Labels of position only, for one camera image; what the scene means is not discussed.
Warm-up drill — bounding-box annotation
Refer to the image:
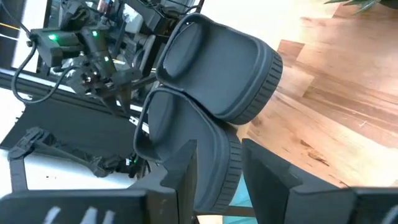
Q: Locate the black desk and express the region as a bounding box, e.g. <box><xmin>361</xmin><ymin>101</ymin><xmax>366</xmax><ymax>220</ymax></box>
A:
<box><xmin>0</xmin><ymin>93</ymin><xmax>142</xmax><ymax>159</ymax></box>

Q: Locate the yellow extension cable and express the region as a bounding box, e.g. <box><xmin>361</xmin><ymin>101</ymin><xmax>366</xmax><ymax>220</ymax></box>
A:
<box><xmin>0</xmin><ymin>21</ymin><xmax>21</xmax><ymax>32</ymax></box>

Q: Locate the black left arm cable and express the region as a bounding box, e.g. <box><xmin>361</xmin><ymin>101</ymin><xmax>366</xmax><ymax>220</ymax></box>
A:
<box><xmin>11</xmin><ymin>40</ymin><xmax>74</xmax><ymax>105</ymax></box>

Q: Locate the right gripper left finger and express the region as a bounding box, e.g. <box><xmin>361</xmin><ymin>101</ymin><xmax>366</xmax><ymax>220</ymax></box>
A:
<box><xmin>0</xmin><ymin>139</ymin><xmax>198</xmax><ymax>224</ymax></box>

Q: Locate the green rubber slide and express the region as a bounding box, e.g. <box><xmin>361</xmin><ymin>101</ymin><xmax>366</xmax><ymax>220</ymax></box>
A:
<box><xmin>223</xmin><ymin>174</ymin><xmax>259</xmax><ymax>224</ymax></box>

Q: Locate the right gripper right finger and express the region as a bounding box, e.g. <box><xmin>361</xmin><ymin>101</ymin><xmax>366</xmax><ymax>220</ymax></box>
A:
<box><xmin>242</xmin><ymin>138</ymin><xmax>398</xmax><ymax>224</ymax></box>

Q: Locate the black aluminium table frame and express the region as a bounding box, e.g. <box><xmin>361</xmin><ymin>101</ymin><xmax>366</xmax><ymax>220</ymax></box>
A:
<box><xmin>0</xmin><ymin>67</ymin><xmax>150</xmax><ymax>191</ymax></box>

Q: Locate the tilted wooden board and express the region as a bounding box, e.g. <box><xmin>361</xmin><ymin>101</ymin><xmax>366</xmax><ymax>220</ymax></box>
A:
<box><xmin>136</xmin><ymin>0</ymin><xmax>340</xmax><ymax>218</ymax></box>

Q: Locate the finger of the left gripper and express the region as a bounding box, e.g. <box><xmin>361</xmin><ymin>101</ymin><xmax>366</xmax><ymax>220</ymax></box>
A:
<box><xmin>102</xmin><ymin>90</ymin><xmax>118</xmax><ymax>116</ymax></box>
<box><xmin>119</xmin><ymin>83</ymin><xmax>133</xmax><ymax>115</ymax></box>

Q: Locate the succulent in black pot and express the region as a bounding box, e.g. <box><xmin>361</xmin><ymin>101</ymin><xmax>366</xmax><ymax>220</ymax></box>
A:
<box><xmin>323</xmin><ymin>0</ymin><xmax>398</xmax><ymax>15</ymax></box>

